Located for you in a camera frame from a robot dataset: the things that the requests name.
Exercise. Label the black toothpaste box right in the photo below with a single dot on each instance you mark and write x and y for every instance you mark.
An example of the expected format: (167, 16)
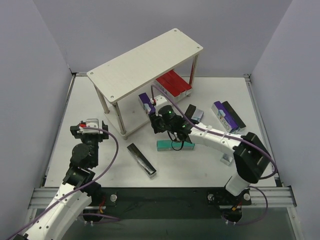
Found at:
(241, 125)

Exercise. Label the black box under R&O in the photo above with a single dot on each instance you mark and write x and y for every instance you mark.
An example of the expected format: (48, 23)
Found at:
(190, 112)

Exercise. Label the white two-tier shelf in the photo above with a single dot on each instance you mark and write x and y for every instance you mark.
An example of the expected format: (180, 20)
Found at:
(119, 81)

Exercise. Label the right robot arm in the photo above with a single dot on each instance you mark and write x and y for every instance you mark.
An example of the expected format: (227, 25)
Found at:
(252, 161)

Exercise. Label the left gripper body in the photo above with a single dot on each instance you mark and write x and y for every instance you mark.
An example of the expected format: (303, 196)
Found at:
(75, 129)

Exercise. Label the black toothpaste box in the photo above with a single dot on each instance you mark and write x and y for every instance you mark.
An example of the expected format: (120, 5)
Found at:
(142, 161)
(241, 125)

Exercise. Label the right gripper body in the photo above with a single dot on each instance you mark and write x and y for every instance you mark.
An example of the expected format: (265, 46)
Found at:
(155, 122)

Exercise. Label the purple toothpaste box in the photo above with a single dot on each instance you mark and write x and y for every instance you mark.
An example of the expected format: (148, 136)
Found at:
(146, 104)
(224, 117)

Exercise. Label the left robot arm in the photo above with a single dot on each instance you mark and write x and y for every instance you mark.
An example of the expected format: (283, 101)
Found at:
(77, 189)

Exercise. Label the aluminium frame rail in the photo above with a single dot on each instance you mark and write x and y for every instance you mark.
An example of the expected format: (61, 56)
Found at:
(172, 175)

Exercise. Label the teal toothpaste box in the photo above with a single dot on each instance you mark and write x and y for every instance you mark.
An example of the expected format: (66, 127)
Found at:
(168, 145)

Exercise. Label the black toothpaste box left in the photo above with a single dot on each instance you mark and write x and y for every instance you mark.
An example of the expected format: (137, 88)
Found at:
(142, 161)

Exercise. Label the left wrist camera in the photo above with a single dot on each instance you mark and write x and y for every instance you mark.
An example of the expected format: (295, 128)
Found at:
(90, 122)

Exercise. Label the red silver toothpaste box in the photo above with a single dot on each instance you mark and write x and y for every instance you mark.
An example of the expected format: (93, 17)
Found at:
(174, 85)

